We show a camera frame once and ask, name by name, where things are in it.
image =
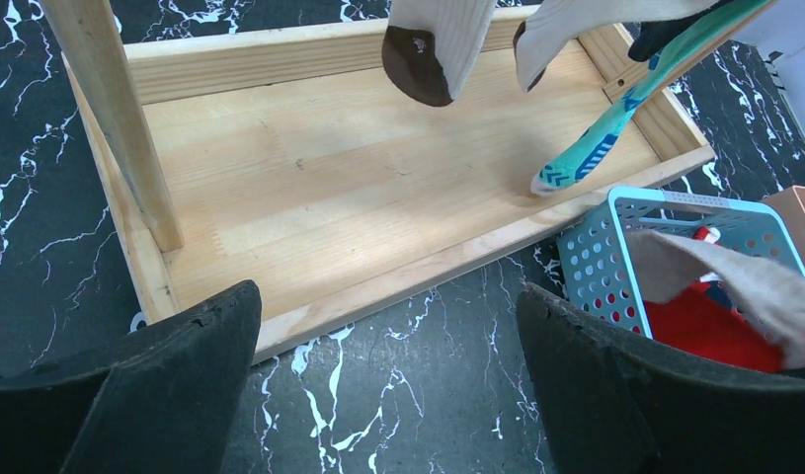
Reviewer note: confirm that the beige brown sock left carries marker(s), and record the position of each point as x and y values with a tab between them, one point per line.
430	46

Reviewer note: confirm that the red sock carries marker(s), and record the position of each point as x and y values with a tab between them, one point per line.
704	322

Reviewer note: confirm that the wooden drying rack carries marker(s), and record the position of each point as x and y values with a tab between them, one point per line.
286	157

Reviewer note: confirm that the mint green patterned sock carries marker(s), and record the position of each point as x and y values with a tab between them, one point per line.
585	155

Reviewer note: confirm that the beige brown sock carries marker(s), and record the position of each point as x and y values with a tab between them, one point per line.
542	35
430	46

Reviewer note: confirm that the peach plastic desk organizer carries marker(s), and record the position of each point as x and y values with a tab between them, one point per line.
790	205

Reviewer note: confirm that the beige brown sock right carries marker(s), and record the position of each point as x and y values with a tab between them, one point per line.
542	35

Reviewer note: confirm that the dark navy sock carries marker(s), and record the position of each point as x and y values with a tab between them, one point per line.
654	36

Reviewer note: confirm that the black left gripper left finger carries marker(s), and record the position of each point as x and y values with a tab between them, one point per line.
159	400

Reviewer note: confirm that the light blue perforated basket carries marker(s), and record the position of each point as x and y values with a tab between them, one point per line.
595	256

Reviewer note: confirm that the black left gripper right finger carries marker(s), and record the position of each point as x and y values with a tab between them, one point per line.
612	401

